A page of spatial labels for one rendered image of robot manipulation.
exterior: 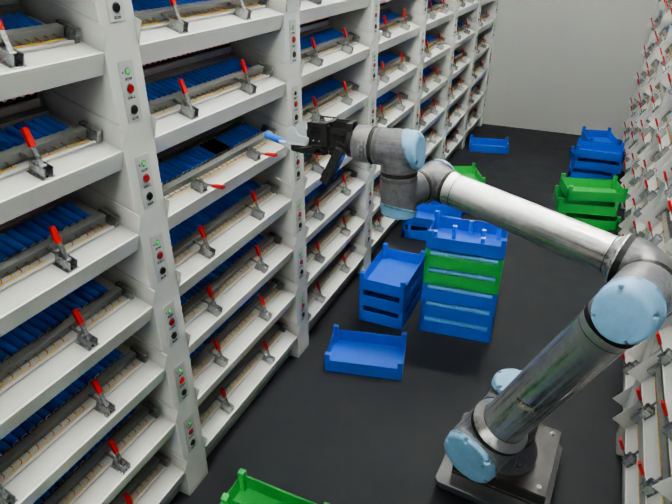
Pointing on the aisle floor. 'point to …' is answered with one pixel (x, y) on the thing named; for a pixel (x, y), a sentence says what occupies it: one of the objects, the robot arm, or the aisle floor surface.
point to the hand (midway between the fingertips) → (285, 143)
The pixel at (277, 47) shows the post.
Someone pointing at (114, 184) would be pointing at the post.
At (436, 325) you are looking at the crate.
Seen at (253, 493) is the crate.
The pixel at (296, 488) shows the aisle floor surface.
